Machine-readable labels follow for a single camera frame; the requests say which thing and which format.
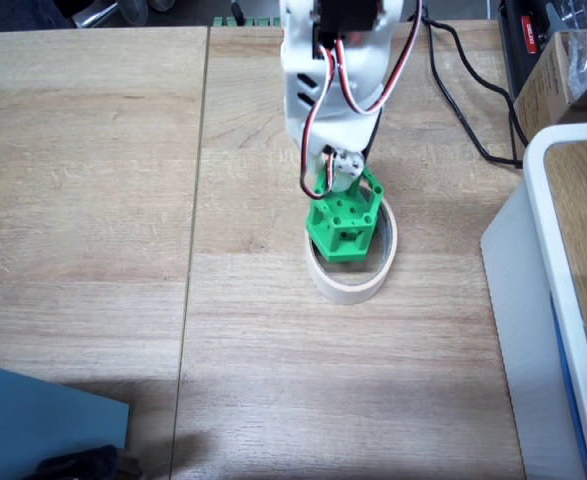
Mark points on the green hexagonal printed component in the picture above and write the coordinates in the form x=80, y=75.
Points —
x=343, y=235

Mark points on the beige masking tape roll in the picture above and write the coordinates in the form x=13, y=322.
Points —
x=343, y=295

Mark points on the green terminal block strip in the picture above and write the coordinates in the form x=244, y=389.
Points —
x=253, y=21

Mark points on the black power supply box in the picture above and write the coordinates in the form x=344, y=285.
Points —
x=523, y=65

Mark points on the brown cardboard box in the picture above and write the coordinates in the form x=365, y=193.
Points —
x=543, y=90

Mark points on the white ribbed container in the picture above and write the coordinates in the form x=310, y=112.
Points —
x=523, y=350

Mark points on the shiny metal chair base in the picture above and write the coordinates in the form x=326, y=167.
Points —
x=98, y=15

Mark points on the blue-grey box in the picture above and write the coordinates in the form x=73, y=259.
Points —
x=38, y=420

